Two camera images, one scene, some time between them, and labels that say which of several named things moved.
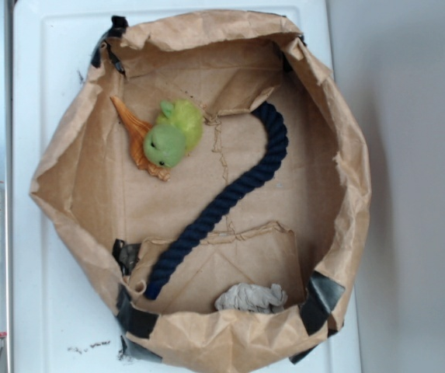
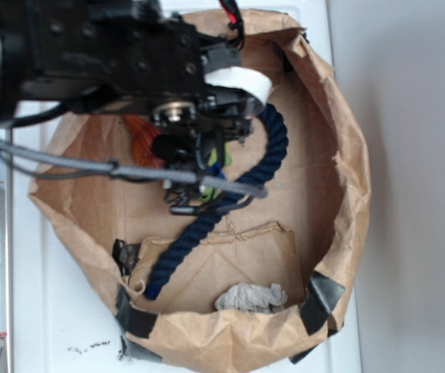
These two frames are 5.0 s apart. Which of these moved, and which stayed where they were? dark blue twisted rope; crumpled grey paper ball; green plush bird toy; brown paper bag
Moved: green plush bird toy
Stayed: crumpled grey paper ball; dark blue twisted rope; brown paper bag
